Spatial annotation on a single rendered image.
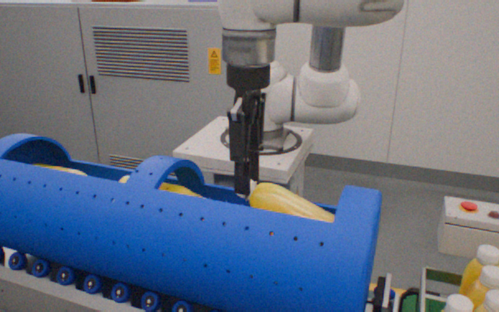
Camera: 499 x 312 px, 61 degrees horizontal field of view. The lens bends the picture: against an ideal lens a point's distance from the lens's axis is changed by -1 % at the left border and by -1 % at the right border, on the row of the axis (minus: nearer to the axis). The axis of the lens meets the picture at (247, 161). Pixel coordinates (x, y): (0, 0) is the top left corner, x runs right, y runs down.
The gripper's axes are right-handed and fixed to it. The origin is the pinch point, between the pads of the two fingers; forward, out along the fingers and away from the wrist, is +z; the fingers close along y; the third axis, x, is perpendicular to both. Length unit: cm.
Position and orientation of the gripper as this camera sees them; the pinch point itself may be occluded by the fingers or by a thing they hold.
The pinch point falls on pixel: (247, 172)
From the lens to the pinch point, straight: 80.8
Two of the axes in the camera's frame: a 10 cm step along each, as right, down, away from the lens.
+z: -0.1, 9.2, 4.0
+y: -3.6, 3.7, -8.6
